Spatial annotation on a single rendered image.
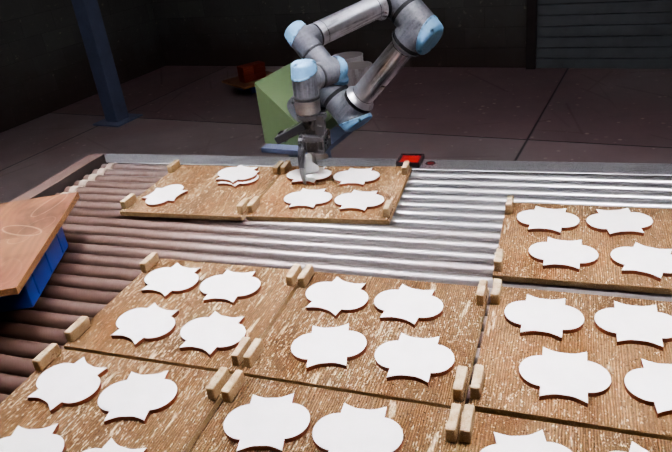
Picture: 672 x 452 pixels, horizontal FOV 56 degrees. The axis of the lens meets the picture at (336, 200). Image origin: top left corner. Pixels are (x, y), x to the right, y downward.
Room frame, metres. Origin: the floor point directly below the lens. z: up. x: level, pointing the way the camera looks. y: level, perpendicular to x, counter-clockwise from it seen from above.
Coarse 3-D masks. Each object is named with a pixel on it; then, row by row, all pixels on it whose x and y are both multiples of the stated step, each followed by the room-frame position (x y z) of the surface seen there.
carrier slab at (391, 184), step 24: (336, 168) 1.83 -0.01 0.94; (360, 168) 1.81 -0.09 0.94; (384, 168) 1.78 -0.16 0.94; (288, 192) 1.70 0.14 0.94; (336, 192) 1.65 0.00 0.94; (384, 192) 1.61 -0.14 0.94; (264, 216) 1.56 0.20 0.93; (288, 216) 1.54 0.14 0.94; (312, 216) 1.52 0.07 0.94; (336, 216) 1.50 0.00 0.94; (360, 216) 1.48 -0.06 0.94
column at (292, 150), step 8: (336, 128) 2.41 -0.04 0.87; (336, 136) 2.31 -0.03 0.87; (344, 136) 2.33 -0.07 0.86; (272, 144) 2.32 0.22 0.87; (280, 144) 2.30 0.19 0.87; (336, 144) 2.26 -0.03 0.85; (264, 152) 2.29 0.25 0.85; (272, 152) 2.27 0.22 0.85; (280, 152) 2.25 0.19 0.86; (288, 152) 2.23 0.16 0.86; (296, 152) 2.22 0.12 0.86; (328, 152) 2.31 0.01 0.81
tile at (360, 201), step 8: (352, 192) 1.62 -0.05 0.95; (360, 192) 1.61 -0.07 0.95; (368, 192) 1.60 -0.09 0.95; (376, 192) 1.60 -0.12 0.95; (336, 200) 1.58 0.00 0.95; (344, 200) 1.57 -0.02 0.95; (352, 200) 1.57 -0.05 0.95; (360, 200) 1.56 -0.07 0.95; (368, 200) 1.55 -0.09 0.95; (376, 200) 1.55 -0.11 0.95; (344, 208) 1.53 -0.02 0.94; (352, 208) 1.52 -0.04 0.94; (360, 208) 1.51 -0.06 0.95; (368, 208) 1.52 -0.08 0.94
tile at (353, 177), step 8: (352, 168) 1.79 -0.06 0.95; (368, 168) 1.78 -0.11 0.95; (336, 176) 1.75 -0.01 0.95; (344, 176) 1.74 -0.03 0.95; (352, 176) 1.73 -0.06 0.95; (360, 176) 1.72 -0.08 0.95; (368, 176) 1.72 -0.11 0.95; (376, 176) 1.71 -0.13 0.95; (344, 184) 1.69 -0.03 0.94; (352, 184) 1.69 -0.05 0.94; (360, 184) 1.67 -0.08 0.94
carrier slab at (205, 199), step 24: (192, 168) 2.00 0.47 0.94; (216, 168) 1.97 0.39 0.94; (264, 168) 1.91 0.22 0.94; (144, 192) 1.84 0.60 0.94; (192, 192) 1.79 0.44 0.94; (216, 192) 1.77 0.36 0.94; (240, 192) 1.74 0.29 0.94; (264, 192) 1.73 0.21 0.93; (144, 216) 1.69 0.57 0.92; (168, 216) 1.66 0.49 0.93; (192, 216) 1.63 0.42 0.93; (216, 216) 1.61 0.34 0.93; (240, 216) 1.58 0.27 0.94
